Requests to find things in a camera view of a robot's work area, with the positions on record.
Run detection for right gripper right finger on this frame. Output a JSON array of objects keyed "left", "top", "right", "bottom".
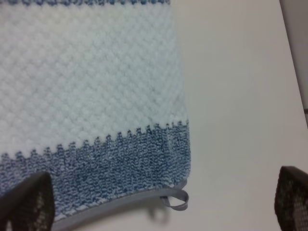
[{"left": 274, "top": 166, "right": 308, "bottom": 231}]

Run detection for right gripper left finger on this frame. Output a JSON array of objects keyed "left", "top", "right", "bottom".
[{"left": 0, "top": 172, "right": 54, "bottom": 231}]

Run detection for blue white striped towel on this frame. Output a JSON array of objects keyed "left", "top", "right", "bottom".
[{"left": 0, "top": 0, "right": 191, "bottom": 231}]

